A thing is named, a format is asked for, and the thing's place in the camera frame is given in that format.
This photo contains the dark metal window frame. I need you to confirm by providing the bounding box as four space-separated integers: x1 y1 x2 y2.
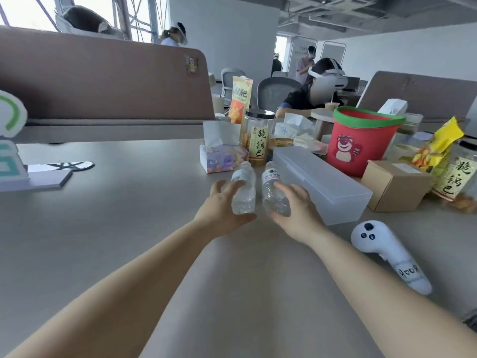
0 0 168 43

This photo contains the white handheld controller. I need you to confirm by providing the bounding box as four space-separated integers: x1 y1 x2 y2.
350 221 433 296

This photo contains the grey mesh office chair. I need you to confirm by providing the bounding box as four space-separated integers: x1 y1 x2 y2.
221 68 246 105
257 77 303 114

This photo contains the yellow crisp bag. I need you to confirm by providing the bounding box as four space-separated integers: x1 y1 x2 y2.
411 116 465 173

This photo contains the clear plastic food bag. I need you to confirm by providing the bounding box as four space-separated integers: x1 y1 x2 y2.
284 112 314 140

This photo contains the person's right hand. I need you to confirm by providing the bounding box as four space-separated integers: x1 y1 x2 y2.
268 182 330 246

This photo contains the green white standing sign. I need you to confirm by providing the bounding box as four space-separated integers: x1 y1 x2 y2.
0 89 74 193

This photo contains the person's right forearm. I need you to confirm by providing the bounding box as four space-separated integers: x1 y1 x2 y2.
307 229 477 358

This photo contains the clear snack jar black lid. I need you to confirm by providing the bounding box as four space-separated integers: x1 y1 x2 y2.
431 139 477 204

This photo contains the white tissue pack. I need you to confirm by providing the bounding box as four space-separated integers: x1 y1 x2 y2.
377 98 409 116

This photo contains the small white label plastic bottle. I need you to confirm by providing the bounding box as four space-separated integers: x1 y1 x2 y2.
260 161 291 217
230 161 257 216

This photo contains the purple print tissue box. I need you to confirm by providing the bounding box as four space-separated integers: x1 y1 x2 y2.
199 120 249 174

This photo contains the brown cardboard box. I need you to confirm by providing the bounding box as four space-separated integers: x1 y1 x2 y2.
360 160 435 213

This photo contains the red bear print bucket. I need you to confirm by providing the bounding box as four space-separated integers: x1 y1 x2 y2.
326 106 407 179

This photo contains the person's left forearm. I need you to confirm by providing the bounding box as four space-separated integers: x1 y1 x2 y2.
0 219 217 358

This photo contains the clear plastic storage box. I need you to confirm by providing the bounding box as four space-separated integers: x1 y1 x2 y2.
272 146 373 226

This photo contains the white vr headset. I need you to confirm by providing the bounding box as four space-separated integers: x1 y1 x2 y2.
169 22 188 45
308 69 349 92

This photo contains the person's left hand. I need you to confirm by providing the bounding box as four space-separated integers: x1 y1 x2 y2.
192 179 258 239

